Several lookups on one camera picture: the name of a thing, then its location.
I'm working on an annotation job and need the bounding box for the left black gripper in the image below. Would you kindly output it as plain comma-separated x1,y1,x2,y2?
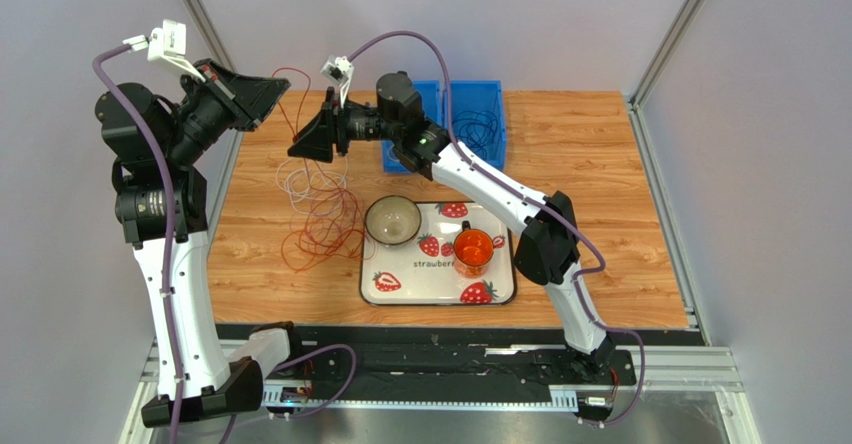
163,59,288,168

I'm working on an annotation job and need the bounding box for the red cable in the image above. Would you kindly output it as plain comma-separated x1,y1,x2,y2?
271,67,375,274

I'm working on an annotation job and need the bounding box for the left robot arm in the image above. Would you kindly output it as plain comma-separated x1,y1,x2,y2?
94,59,290,428

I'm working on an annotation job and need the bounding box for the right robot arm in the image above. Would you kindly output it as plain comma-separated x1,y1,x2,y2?
288,72,615,372

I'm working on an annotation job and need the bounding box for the beige ceramic bowl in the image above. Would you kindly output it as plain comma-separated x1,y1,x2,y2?
364,195,423,246

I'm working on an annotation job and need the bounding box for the left blue plastic bin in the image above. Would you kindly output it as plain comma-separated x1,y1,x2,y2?
381,81,445,176

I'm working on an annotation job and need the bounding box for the blue plastic bin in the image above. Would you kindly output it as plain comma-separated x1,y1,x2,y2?
381,81,445,176
442,80,508,171

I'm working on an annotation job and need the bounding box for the right blue plastic bin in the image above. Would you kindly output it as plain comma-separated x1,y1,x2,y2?
442,80,508,171

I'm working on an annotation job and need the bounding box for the strawberry print tray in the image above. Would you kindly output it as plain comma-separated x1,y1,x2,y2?
360,201,517,306

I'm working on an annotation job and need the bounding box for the orange transparent mug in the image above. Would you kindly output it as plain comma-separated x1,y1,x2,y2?
452,220,494,278

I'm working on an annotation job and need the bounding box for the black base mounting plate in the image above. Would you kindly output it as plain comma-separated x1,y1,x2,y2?
214,321,706,405

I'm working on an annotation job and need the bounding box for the white cable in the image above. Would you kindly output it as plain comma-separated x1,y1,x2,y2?
274,155,351,213

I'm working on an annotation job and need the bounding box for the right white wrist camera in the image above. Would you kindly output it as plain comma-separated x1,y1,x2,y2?
321,56,354,107

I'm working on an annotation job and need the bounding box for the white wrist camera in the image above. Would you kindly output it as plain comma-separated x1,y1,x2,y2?
122,19,205,82
321,56,354,107

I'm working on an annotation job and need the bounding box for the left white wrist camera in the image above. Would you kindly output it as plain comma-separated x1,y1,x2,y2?
122,19,205,82

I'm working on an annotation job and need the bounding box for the dark blue cable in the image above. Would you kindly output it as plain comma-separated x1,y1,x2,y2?
451,106,502,160

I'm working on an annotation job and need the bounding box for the aluminium frame rail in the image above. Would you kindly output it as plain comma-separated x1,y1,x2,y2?
119,336,763,444

